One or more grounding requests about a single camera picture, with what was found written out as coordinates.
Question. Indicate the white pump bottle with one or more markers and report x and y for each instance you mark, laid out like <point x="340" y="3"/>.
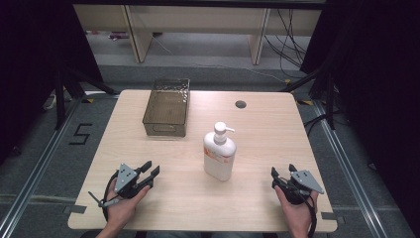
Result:
<point x="218" y="158"/>

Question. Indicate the person's right hand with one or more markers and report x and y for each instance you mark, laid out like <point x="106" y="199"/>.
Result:
<point x="295" y="214"/>

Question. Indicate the clear brown plastic box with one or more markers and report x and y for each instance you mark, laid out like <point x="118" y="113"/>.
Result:
<point x="166" y="110"/>

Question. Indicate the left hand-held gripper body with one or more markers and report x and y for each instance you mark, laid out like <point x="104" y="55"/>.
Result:
<point x="125" y="180"/>

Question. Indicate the black metal stand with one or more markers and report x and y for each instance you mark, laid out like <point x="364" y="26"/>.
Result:
<point x="325" y="89"/>
<point x="67" y="89"/>

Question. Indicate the yellow black floor tape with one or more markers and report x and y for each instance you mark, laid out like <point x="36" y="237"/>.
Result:
<point x="305" y="102"/>
<point x="87" y="100"/>

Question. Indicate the person's left hand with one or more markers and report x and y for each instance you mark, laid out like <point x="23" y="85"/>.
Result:
<point x="123" y="209"/>

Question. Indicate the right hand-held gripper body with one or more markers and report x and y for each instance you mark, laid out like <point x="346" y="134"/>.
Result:
<point x="298" y="188"/>

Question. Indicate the beige wooden furniture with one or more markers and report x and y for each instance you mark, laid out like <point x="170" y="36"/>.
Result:
<point x="198" y="20"/>

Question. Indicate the black tape strip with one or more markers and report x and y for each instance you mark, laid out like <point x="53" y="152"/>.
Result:
<point x="333" y="216"/>
<point x="75" y="209"/>

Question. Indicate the black curtain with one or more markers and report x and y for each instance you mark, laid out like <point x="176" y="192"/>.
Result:
<point x="36" y="56"/>
<point x="379" y="82"/>

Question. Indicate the metal floor rail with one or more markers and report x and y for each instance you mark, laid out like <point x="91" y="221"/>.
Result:
<point x="350" y="172"/>
<point x="36" y="172"/>

